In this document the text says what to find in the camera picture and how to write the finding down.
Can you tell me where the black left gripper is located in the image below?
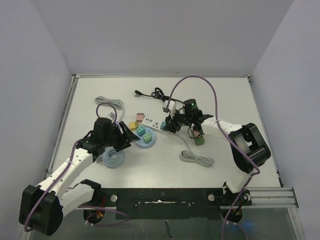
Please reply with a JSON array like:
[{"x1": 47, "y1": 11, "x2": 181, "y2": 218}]
[{"x1": 103, "y1": 121, "x2": 139, "y2": 152}]

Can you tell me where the teal charger dark base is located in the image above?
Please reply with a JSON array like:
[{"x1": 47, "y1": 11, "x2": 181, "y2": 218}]
[{"x1": 160, "y1": 121, "x2": 167, "y2": 131}]

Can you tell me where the yellow olive charger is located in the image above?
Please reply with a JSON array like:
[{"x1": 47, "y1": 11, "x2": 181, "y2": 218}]
[{"x1": 129, "y1": 121, "x2": 139, "y2": 131}]

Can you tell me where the mint green charger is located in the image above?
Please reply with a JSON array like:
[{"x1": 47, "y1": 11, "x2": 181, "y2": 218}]
[{"x1": 142, "y1": 133, "x2": 153, "y2": 144}]

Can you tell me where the small pink charger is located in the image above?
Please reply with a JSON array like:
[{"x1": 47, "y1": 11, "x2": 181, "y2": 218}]
[{"x1": 192, "y1": 130, "x2": 202, "y2": 139}]

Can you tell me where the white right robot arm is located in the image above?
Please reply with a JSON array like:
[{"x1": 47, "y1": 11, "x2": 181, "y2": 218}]
[{"x1": 162, "y1": 99, "x2": 271, "y2": 205}]

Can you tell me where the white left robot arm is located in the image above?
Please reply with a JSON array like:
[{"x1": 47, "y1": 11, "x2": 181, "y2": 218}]
[{"x1": 18, "y1": 117, "x2": 139, "y2": 236}]

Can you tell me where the round blue power socket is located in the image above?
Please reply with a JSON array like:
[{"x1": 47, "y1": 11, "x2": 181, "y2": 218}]
[{"x1": 135, "y1": 127, "x2": 156, "y2": 149}]

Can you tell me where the white USB power strip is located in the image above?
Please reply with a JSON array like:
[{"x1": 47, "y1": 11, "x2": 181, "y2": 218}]
[{"x1": 141, "y1": 117, "x2": 172, "y2": 135}]

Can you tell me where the green power strip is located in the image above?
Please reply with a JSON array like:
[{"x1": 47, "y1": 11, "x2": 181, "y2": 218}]
[{"x1": 187, "y1": 127, "x2": 205, "y2": 146}]

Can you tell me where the coiled blue power cord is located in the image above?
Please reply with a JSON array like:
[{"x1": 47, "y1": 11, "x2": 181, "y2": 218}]
[{"x1": 96, "y1": 147, "x2": 126, "y2": 170}]

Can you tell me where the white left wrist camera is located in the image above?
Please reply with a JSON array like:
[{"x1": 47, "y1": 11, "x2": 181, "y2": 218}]
[{"x1": 107, "y1": 112, "x2": 116, "y2": 121}]

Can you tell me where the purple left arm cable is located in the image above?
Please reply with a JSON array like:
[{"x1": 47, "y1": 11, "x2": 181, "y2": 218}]
[{"x1": 23, "y1": 102, "x2": 132, "y2": 232}]

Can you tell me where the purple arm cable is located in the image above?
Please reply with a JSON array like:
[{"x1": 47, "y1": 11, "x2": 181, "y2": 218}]
[
  {"x1": 163, "y1": 75, "x2": 261, "y2": 240},
  {"x1": 23, "y1": 102, "x2": 132, "y2": 232}
]

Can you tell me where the black coiled power cord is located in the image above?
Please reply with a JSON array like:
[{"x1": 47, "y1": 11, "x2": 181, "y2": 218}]
[{"x1": 134, "y1": 86, "x2": 185, "y2": 103}]

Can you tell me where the grey cable bundle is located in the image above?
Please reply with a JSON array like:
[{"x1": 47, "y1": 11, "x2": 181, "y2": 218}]
[{"x1": 94, "y1": 95, "x2": 125, "y2": 121}]

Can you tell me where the white coiled strip cord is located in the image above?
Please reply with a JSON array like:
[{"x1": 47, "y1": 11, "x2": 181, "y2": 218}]
[{"x1": 174, "y1": 133, "x2": 215, "y2": 168}]

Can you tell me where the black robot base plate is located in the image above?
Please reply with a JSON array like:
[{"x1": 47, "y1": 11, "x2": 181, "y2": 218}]
[{"x1": 83, "y1": 188, "x2": 252, "y2": 220}]

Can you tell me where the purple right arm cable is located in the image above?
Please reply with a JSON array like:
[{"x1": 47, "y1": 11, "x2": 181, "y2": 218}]
[{"x1": 163, "y1": 75, "x2": 261, "y2": 240}]

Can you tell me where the aluminium frame rail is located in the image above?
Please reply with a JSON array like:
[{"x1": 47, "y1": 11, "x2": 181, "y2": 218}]
[{"x1": 246, "y1": 187, "x2": 305, "y2": 240}]

